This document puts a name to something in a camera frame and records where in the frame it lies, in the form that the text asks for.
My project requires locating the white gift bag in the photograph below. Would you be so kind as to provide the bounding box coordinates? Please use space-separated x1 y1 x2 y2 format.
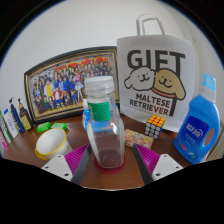
116 13 198 133

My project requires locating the white shuttlecock tube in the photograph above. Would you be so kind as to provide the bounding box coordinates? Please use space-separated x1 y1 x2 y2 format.
0 109 13 144

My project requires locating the framed group photo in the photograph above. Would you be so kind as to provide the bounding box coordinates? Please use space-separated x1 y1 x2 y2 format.
23 45 120 125

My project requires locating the round red coaster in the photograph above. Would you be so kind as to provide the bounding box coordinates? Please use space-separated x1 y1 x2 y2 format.
93 156 127 175

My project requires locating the white mug with yellow rim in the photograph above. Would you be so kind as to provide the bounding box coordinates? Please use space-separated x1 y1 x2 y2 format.
34 127 74 161

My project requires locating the puzzle cube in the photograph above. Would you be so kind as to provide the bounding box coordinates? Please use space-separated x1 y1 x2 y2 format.
144 114 166 140

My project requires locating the clear bottle with green label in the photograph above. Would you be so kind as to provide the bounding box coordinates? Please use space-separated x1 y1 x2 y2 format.
83 75 126 169

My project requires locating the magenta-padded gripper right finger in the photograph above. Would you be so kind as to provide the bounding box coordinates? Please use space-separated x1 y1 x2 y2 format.
131 143 183 186

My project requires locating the blue detergent bottle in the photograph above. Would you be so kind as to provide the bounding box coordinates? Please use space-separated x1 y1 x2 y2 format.
173 73 222 165

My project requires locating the blue pump bottle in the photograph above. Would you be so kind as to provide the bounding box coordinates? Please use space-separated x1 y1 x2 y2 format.
8 96 26 134

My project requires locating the small green packet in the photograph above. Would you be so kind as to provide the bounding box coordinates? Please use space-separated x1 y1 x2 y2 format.
50 122 69 131
36 121 52 133

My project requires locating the white bottle with blue cap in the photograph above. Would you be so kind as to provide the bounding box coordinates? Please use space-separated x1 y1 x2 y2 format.
3 108 20 139

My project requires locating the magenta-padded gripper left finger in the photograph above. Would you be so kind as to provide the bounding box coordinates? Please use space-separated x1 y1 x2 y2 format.
40 143 92 185

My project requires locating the blue tissue pack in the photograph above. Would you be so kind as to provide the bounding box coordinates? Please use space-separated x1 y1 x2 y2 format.
82 98 91 131

